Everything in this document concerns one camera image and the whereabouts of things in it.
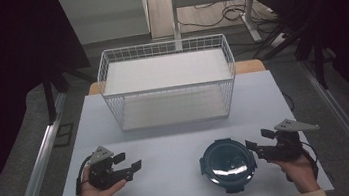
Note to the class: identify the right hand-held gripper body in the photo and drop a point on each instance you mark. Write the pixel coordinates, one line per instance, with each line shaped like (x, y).
(286, 146)

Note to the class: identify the black stand leg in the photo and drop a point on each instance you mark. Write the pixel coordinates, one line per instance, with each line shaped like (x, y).
(319, 66)
(50, 99)

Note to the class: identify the white power strip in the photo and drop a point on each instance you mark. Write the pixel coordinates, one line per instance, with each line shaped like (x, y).
(279, 40)

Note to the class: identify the person's right hand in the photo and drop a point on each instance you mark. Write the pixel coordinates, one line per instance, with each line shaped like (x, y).
(297, 172)

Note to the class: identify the dark teal round lidded container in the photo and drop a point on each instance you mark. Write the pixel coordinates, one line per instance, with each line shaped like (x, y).
(228, 165)

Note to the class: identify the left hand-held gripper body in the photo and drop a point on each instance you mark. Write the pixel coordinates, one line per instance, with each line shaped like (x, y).
(102, 174)

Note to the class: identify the black curtain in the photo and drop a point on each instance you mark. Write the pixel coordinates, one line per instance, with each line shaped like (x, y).
(0, 65)
(340, 17)

